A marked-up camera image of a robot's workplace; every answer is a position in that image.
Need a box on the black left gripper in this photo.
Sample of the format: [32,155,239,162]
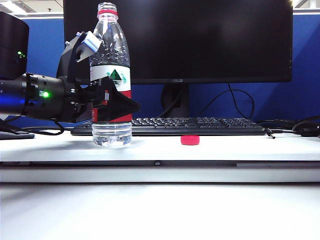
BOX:
[58,76,142,124]

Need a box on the clear plastic water bottle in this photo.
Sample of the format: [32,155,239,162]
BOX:
[89,1,134,149]

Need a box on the red bottle cap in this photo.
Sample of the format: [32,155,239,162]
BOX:
[180,134,201,146]

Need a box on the black monitor stand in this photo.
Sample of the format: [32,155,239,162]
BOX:
[160,83,191,119]

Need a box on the black Logitech keyboard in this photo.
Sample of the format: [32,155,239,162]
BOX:
[70,116,267,137]

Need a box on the dark grey cloth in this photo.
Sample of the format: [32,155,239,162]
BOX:
[0,130,36,141]

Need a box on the black ASUS monitor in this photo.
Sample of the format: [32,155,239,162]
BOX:
[62,0,294,85]

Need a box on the ceiling light panel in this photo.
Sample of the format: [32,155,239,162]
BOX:
[0,0,27,14]

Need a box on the black Logitech mouse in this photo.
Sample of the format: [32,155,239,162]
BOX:
[300,127,320,138]

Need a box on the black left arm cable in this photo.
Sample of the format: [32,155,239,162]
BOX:
[0,115,66,136]

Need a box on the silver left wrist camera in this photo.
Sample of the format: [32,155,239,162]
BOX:
[56,30,103,85]

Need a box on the black keyboard cable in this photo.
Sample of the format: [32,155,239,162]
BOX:
[14,125,73,134]

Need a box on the thin black cable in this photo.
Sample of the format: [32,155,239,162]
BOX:
[199,83,256,120]

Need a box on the black barrel plug cable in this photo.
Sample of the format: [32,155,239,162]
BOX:
[264,127,296,140]

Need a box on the thick black cable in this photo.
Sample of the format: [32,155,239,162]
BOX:
[257,115,320,133]

